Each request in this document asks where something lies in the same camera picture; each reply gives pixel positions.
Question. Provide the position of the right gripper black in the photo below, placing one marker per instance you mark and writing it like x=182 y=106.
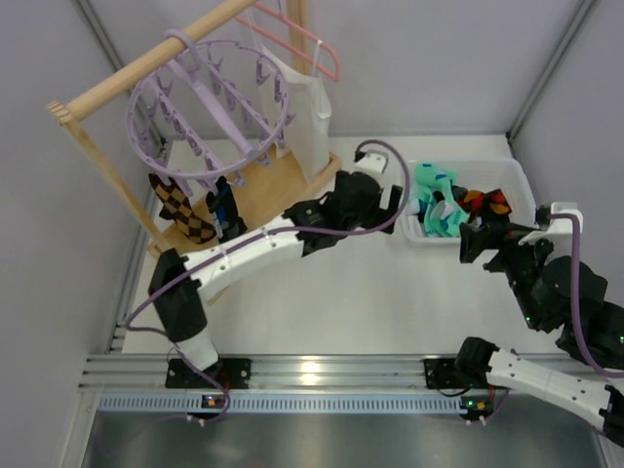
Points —
x=490 y=245

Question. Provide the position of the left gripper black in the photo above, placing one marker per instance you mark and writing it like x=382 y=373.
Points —
x=391 y=203

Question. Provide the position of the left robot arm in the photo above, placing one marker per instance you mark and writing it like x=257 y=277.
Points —
x=182 y=283

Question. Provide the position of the black sock with grey patches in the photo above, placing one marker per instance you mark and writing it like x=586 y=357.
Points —
x=485 y=222

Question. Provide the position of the white plastic basket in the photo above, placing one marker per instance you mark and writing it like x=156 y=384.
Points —
x=481 y=174

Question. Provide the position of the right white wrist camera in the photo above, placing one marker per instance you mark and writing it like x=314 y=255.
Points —
x=555 y=222

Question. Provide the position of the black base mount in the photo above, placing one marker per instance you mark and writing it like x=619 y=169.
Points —
x=230 y=373
x=441 y=374

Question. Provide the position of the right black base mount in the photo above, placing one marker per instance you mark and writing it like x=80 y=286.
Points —
x=441 y=374

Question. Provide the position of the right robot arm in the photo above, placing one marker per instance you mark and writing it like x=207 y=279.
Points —
x=554 y=293

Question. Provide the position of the black blue sock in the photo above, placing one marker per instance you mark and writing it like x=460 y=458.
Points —
x=228 y=224

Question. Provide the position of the white garment on hanger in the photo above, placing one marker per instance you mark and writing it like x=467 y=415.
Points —
x=307 y=135

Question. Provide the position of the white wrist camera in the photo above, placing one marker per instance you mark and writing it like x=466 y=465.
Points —
x=372 y=162
x=555 y=222

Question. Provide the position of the mint green sock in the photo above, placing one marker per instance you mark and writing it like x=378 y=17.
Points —
x=429 y=178
x=443 y=215

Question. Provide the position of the purple round clip hanger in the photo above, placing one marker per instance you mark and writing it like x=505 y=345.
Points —
x=246 y=126

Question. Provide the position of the black red yellow argyle sock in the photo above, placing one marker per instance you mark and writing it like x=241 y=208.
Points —
x=479 y=203

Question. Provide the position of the grey slotted cable duct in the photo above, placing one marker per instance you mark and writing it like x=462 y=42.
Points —
x=303 y=403

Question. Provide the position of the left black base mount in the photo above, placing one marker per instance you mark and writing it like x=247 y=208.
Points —
x=230 y=373

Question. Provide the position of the pink clothes hanger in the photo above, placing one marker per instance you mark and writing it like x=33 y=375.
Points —
x=310 y=54

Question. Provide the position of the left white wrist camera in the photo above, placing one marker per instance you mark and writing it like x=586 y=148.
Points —
x=372 y=162

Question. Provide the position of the aluminium mounting rail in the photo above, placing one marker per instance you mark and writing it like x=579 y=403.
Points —
x=270 y=373

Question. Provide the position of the black tan argyle sock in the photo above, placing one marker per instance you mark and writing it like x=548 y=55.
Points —
x=177 y=208

